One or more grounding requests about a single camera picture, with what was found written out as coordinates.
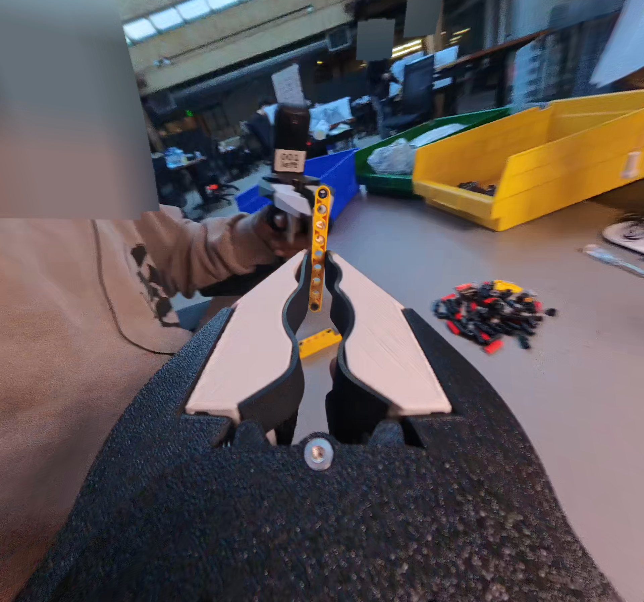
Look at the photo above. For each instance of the person's left forearm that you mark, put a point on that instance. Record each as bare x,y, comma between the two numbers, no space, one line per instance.
211,249

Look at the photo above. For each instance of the long yellow perforated beam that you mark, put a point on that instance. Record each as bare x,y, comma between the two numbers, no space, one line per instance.
319,249

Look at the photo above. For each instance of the grey desk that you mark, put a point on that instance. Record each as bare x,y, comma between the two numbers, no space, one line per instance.
503,259

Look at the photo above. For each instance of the white printed wall paper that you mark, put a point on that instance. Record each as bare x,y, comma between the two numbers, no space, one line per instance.
288,86

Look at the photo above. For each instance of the green plastic bin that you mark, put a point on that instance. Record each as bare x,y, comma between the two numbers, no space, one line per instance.
382,184

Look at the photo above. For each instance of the open instruction booklet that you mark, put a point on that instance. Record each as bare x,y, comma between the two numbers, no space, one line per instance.
624,33

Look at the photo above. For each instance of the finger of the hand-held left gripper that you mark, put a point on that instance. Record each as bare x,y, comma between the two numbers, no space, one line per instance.
292,203

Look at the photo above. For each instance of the white wall air vent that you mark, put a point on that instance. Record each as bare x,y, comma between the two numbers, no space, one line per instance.
339,38

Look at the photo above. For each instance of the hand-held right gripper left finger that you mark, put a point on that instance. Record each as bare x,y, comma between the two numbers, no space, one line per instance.
241,360

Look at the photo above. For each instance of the person's left hand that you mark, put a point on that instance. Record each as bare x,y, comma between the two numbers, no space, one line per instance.
281,239

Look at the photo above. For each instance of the black wrist rest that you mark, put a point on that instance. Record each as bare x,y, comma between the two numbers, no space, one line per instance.
236,282

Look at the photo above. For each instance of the blue plastic bin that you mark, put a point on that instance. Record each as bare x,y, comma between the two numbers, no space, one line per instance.
337,174

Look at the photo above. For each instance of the heap of dark grey plates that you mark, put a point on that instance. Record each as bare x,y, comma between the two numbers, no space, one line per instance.
478,188

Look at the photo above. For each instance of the black mesh office chair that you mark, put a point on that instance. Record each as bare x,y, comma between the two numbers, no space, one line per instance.
415,93

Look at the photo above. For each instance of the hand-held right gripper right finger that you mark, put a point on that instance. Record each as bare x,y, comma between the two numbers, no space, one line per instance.
392,360

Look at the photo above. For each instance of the pile of black red pins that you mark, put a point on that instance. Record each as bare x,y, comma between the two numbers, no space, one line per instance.
488,315

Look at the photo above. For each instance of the person's grey hoodie torso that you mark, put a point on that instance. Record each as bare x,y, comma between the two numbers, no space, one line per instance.
50,360

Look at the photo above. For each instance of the clear plastic bag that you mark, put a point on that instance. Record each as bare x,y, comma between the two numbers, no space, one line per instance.
392,159

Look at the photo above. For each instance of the white wooden book stand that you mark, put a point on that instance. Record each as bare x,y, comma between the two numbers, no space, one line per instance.
626,234

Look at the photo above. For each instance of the yellow plastic bin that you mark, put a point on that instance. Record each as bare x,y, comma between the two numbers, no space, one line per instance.
453,159

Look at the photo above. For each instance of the short yellow beam with pins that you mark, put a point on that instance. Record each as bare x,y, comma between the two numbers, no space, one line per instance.
317,345

